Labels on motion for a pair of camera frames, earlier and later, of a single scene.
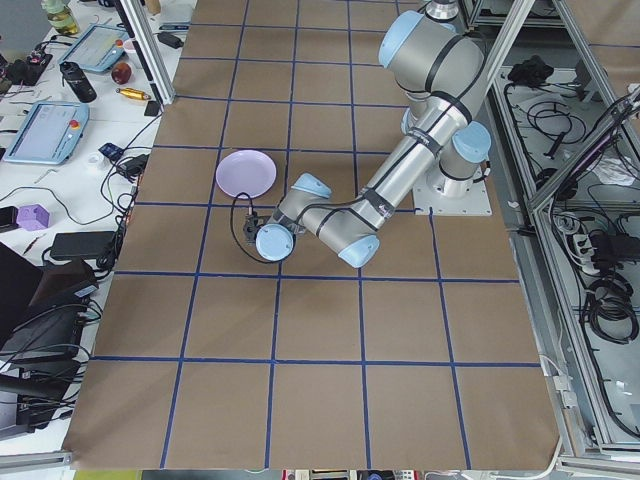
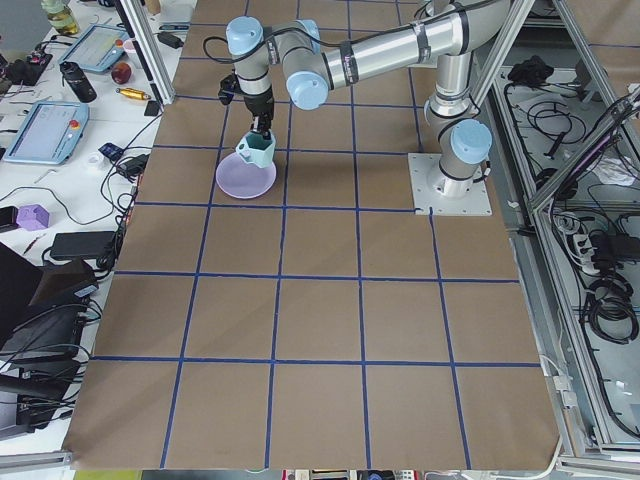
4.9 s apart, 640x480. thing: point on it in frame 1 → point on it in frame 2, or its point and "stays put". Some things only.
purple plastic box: [33, 217] stays put
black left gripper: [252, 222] → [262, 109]
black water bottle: [73, 75] stays put
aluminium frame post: [147, 46] stays put
